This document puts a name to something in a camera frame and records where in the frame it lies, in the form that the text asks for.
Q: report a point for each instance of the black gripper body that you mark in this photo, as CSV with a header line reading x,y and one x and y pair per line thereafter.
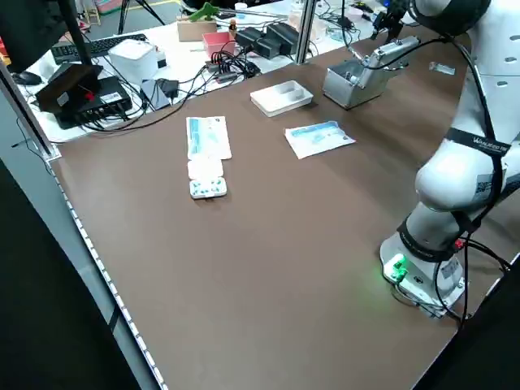
x,y
392,10

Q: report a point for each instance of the clear bag of bandages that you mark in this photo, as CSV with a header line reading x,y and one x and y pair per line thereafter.
x,y
443,68

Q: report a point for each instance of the silver aluminium first-aid case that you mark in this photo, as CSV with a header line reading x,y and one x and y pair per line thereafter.
x,y
349,91

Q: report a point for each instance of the white plastic partition tray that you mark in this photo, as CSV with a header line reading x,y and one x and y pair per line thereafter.
x,y
280,103

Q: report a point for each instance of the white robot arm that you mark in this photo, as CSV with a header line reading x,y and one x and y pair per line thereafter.
x,y
459,178

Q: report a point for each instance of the pink open box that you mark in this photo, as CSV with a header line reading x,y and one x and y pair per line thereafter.
x,y
217,42

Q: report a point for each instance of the black power brick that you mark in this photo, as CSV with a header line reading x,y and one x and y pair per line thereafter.
x,y
248,37
284,36
268,46

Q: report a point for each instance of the blue white face mask packet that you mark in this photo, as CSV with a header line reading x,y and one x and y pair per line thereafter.
x,y
321,140
209,138

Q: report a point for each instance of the small brown bottle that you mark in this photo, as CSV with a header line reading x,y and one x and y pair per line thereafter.
x,y
232,26

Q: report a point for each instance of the dark usb hub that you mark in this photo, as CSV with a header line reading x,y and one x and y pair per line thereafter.
x,y
221,69

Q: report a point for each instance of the green plastic object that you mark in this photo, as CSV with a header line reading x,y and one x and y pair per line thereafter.
x,y
205,12

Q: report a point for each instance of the brown cardboard box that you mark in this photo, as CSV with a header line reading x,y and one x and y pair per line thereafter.
x,y
195,30

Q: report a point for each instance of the black plug adapter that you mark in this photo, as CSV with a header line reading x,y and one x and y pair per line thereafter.
x,y
168,87

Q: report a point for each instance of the white plastic pill box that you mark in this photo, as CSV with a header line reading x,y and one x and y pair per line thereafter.
x,y
207,178

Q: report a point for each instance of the grey flat box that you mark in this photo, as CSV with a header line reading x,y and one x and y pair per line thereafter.
x,y
153,99

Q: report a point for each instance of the white box device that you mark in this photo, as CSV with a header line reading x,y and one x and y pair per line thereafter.
x,y
132,59

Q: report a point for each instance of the black tripod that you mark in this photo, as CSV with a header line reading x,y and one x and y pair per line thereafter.
x,y
123,17

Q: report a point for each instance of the black keyboard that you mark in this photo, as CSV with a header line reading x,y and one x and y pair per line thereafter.
x,y
109,44

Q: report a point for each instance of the black stand pole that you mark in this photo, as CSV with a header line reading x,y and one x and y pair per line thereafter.
x,y
77,32

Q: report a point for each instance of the dark brown box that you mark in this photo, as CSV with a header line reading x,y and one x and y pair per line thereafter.
x,y
67,87

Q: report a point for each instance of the black monitor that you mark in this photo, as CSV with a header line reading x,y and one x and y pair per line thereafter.
x,y
28,32

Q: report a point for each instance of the black computer mouse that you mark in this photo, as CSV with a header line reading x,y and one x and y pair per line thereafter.
x,y
26,78

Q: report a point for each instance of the aluminium frame post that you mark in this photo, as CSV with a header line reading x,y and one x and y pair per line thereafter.
x,y
305,32

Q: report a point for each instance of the black network switch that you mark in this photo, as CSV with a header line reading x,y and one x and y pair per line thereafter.
x,y
109,91

